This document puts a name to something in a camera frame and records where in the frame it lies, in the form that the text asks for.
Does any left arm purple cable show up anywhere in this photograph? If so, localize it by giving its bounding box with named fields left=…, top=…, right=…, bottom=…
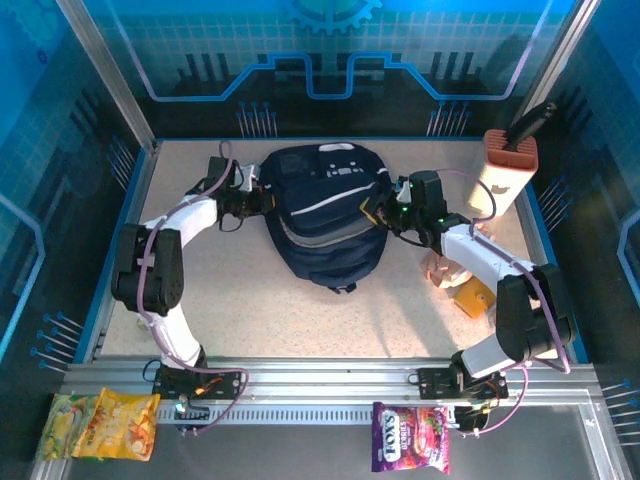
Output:
left=135, top=139, right=251, bottom=437

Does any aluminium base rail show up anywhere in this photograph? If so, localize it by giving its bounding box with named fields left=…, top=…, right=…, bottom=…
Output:
left=58, top=357, right=601, bottom=407

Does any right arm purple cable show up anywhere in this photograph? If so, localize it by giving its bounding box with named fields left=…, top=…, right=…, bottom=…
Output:
left=437, top=168, right=571, bottom=437

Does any green yellow snack bag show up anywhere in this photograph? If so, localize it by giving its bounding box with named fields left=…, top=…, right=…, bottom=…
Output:
left=33, top=393, right=101, bottom=462

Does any navy blue student backpack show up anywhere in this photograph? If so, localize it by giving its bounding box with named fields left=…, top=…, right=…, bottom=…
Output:
left=259, top=142, right=396, bottom=295

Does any pink transparent pouch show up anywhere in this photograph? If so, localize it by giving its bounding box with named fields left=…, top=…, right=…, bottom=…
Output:
left=422, top=222, right=495, bottom=292

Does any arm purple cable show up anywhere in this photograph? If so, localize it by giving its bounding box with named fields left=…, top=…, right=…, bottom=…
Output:
left=135, top=139, right=251, bottom=437
left=437, top=168, right=571, bottom=437

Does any aluminium frame post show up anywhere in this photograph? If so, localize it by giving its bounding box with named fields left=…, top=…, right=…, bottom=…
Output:
left=517, top=0, right=604, bottom=134
left=54, top=0, right=159, bottom=151

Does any white slotted cable duct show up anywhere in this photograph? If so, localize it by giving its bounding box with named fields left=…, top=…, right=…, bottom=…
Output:
left=155, top=403, right=459, bottom=426

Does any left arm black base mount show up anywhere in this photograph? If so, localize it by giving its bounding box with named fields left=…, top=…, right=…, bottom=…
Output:
left=152, top=367, right=246, bottom=401

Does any small orange box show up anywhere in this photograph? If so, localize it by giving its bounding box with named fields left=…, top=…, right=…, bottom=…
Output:
left=452, top=277, right=499, bottom=320

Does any black knife handle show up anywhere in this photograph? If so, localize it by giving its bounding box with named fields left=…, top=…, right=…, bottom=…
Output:
left=502, top=101, right=558, bottom=151

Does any yellow chips bag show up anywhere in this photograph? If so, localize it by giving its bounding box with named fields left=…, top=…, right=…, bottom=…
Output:
left=72, top=387, right=162, bottom=462

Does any small controller board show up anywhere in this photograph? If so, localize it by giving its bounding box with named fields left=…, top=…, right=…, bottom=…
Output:
left=172, top=397, right=211, bottom=437
left=452, top=402, right=494, bottom=439

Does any white knife block orange top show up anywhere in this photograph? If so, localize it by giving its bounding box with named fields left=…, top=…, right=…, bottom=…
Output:
left=465, top=128, right=539, bottom=221

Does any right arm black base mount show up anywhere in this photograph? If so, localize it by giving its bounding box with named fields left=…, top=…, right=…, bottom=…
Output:
left=408, top=367, right=510, bottom=401

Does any purple Fox's candy bag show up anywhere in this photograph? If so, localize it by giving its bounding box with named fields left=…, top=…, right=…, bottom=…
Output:
left=371, top=401, right=451, bottom=475

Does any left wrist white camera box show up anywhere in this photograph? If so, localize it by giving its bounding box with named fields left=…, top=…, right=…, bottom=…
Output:
left=241, top=163, right=264, bottom=192

